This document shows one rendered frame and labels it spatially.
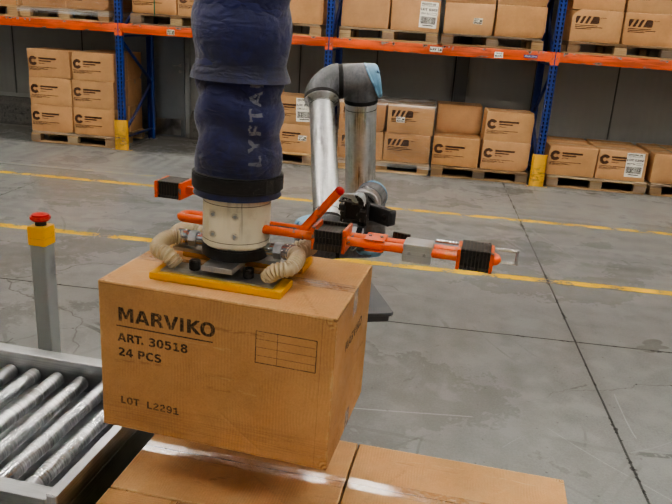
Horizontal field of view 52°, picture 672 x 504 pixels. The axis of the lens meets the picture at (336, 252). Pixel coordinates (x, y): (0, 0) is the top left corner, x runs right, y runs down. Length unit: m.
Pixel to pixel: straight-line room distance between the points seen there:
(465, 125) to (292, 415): 7.90
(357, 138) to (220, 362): 1.06
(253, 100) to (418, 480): 1.13
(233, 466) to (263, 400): 0.39
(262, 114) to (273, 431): 0.75
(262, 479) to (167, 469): 0.27
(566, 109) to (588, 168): 1.42
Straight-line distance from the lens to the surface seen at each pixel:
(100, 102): 9.85
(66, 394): 2.45
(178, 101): 10.76
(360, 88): 2.38
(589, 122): 10.41
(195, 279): 1.70
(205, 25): 1.62
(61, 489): 1.92
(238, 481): 1.99
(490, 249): 1.65
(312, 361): 1.61
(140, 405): 1.86
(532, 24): 8.89
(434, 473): 2.08
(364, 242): 1.66
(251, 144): 1.63
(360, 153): 2.45
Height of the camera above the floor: 1.73
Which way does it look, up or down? 18 degrees down
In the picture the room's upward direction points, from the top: 4 degrees clockwise
